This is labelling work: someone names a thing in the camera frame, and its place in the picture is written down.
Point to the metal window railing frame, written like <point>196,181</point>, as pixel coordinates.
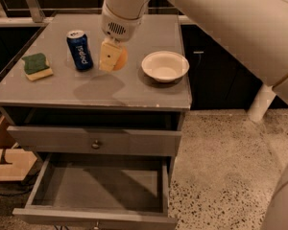
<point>78,14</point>

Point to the dark background cabinet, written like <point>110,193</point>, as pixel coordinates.
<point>217,79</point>

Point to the green yellow sponge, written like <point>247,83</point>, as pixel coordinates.
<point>36,67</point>

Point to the white paper bowl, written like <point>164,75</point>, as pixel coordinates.
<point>165,66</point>

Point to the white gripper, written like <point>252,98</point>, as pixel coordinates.
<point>118,28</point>

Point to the orange fruit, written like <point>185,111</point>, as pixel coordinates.
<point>122,59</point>

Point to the blue pepsi can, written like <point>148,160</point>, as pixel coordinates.
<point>78,45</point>

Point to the light wooden furniture piece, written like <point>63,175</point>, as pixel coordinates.
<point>15,163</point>

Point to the grey drawer cabinet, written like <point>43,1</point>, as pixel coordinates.
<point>125,99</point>

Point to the open grey middle drawer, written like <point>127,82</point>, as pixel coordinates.
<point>100,192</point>

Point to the grey top drawer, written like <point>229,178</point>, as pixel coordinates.
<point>96,141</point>

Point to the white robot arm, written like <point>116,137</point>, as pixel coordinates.
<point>232,169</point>

